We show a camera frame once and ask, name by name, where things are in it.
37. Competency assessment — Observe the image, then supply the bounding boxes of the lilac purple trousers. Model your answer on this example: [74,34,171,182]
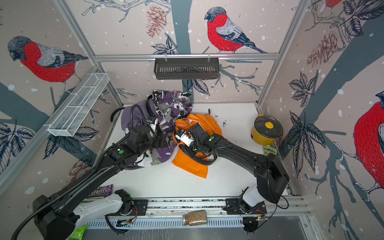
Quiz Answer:
[121,100,150,134]

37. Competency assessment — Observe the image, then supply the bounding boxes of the orange trousers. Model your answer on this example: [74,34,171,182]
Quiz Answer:
[172,114,223,179]

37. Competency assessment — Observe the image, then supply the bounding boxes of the purple camouflage trousers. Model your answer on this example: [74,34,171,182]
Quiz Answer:
[133,90,193,169]

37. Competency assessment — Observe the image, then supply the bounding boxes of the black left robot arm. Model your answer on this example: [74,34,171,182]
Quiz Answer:
[11,104,161,240]

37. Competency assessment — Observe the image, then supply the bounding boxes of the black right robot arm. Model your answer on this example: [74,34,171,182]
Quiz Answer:
[174,124,290,207]

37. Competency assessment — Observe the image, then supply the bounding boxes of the yellow cooking pot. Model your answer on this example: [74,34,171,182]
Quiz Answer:
[251,115,283,146]

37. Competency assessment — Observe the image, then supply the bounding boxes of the green snack packet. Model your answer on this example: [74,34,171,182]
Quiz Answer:
[263,146,278,156]

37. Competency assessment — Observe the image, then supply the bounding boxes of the purple candy packet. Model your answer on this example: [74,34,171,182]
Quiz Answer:
[87,185,114,199]

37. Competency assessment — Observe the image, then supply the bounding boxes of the glass lid with yellow knob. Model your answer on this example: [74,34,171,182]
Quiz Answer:
[254,116,283,139]

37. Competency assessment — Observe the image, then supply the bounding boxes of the jar of brown grains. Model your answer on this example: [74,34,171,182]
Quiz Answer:
[182,210,208,226]

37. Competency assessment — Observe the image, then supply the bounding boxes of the green wipes packet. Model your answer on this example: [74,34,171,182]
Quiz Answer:
[68,226,88,240]

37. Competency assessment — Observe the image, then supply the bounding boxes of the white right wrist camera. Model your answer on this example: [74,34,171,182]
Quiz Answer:
[176,130,194,147]

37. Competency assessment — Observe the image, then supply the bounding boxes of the black hanging wire basket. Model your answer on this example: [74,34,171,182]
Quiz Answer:
[154,57,220,80]

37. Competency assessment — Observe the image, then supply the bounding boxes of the white wire mesh shelf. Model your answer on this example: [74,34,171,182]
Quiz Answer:
[48,73,110,137]

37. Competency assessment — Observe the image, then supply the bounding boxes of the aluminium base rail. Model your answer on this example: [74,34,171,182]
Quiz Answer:
[85,196,311,230]

